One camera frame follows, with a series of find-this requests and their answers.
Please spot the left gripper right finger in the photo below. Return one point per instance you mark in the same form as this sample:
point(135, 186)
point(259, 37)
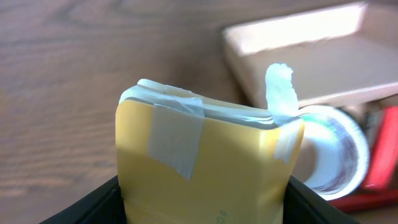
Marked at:
point(303, 206)

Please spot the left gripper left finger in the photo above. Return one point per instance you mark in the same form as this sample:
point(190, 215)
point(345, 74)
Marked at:
point(104, 205)

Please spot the beige masking tape roll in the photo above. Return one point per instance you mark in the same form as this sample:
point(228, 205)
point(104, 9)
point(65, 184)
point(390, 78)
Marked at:
point(334, 155)

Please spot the red black stapler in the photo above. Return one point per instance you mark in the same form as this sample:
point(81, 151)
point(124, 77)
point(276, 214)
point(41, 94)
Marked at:
point(365, 201)

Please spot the yellow sticky note pad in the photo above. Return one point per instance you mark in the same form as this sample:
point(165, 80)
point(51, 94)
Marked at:
point(185, 158)

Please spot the red utility knife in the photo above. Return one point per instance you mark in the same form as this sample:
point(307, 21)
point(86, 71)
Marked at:
point(384, 153)

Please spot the brown cardboard box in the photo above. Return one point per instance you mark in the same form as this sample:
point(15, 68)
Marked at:
point(340, 55)

